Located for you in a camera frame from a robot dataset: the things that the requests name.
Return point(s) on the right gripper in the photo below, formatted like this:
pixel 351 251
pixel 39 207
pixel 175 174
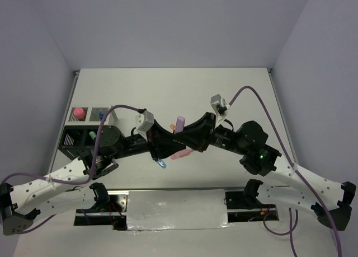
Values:
pixel 197 135

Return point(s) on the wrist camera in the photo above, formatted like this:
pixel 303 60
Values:
pixel 220 107
pixel 143 122

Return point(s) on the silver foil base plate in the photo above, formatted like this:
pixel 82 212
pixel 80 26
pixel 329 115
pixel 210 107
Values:
pixel 176 210

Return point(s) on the blue highlighter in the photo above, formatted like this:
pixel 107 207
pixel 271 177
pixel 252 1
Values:
pixel 161 163

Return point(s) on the pink highlighter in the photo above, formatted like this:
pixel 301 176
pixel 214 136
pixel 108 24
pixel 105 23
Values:
pixel 182 153

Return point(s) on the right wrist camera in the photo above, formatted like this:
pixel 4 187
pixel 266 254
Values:
pixel 220 107

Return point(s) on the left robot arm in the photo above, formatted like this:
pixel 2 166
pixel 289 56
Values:
pixel 74 186

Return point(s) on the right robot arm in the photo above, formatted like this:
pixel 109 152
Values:
pixel 302 189

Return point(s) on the pink glue stick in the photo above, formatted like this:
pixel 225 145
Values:
pixel 79 113

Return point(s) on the blue capped marker in container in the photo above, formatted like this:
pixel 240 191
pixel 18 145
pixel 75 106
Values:
pixel 101 114

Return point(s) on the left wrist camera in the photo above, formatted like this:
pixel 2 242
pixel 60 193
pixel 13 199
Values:
pixel 143 122

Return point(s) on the purple highlighter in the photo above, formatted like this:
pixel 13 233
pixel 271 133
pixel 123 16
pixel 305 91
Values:
pixel 180 124

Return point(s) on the white slotted container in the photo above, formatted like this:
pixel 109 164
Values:
pixel 91 115

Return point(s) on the black mounting rail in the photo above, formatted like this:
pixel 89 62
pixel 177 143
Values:
pixel 114 212

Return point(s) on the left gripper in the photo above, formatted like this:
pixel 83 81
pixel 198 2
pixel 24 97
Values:
pixel 160 144

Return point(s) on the black slotted container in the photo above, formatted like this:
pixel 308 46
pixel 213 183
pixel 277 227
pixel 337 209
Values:
pixel 76 141

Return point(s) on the green highlighter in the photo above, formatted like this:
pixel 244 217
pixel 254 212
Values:
pixel 92 134

